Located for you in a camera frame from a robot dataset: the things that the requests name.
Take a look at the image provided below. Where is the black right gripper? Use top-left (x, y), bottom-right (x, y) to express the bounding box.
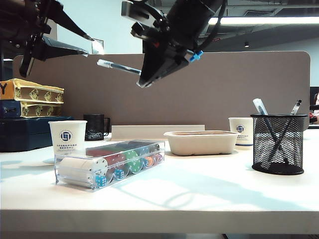
top-left (130, 14), bottom-right (204, 88)

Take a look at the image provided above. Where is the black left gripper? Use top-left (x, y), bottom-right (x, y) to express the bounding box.
top-left (24, 0), bottom-right (96, 62)

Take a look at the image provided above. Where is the black gel pen clear cap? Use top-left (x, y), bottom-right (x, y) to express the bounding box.
top-left (96, 59), bottom-right (143, 75)
top-left (268, 99), bottom-right (303, 165)
top-left (252, 98), bottom-right (290, 165)

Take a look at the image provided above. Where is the black mesh pen holder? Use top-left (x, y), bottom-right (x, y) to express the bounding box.
top-left (250, 114), bottom-right (309, 175)

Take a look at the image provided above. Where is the brown desk divider panel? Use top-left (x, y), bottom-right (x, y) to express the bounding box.
top-left (12, 51), bottom-right (312, 132)

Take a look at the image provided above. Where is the yellow orange game box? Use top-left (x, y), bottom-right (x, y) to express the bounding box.
top-left (0, 78), bottom-right (65, 103)

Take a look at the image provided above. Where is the blue yellow game box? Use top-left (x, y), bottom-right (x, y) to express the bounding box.
top-left (0, 99), bottom-right (64, 119)

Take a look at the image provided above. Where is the beige pulp tray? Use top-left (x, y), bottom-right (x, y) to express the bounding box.
top-left (163, 130), bottom-right (239, 157)

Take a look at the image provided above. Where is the black mug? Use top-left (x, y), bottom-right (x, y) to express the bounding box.
top-left (83, 114), bottom-right (111, 141)

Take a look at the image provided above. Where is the white paper cup blue logo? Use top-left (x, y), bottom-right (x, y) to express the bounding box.
top-left (228, 117), bottom-right (254, 147)
top-left (48, 120), bottom-right (88, 153)

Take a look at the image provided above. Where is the green poker chips stack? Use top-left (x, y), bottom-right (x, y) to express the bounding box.
top-left (124, 150), bottom-right (143, 174)

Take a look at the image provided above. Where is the navy blue box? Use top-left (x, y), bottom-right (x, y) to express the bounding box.
top-left (0, 116), bottom-right (74, 153)

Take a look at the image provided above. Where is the red poker chips stack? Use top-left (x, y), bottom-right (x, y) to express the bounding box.
top-left (86, 146), bottom-right (127, 166)

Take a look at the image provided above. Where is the ceiling light strip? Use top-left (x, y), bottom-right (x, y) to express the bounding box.
top-left (208, 16), bottom-right (319, 26)

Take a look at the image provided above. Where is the clear plastic poker chip case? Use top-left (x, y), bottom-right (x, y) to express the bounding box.
top-left (54, 139), bottom-right (166, 192)

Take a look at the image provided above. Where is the white poker chips stack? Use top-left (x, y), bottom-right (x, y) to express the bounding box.
top-left (58, 156), bottom-right (108, 186)

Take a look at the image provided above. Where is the black monitor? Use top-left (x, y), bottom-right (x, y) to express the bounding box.
top-left (310, 86), bottom-right (319, 125)

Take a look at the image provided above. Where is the small wall sign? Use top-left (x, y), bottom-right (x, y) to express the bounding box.
top-left (91, 39), bottom-right (105, 55)

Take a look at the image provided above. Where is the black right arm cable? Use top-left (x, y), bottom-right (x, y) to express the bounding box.
top-left (196, 0), bottom-right (228, 53)

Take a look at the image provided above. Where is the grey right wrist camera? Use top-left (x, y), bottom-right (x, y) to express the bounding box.
top-left (121, 0), bottom-right (165, 25)

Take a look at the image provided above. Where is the beige cable tray lid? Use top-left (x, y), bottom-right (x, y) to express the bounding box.
top-left (111, 124), bottom-right (205, 140)

